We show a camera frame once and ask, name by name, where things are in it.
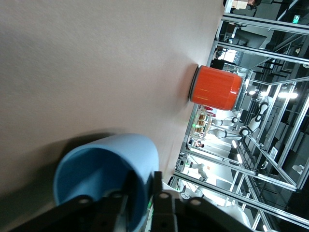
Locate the orange can with silver lid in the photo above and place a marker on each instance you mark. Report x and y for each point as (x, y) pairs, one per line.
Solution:
(214, 88)

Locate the aluminium cage frame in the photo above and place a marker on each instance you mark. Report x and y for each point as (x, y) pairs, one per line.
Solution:
(272, 169)

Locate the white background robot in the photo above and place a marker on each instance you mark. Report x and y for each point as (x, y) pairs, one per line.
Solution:
(258, 116)

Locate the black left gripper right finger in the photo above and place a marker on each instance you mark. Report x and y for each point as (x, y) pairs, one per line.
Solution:
(173, 212)

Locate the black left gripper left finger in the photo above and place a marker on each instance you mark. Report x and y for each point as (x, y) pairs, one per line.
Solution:
(91, 212)

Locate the brown table cloth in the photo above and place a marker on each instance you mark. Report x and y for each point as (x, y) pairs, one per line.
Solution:
(84, 60)

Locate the light blue plastic cup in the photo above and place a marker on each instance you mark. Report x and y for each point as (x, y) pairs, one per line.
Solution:
(135, 149)

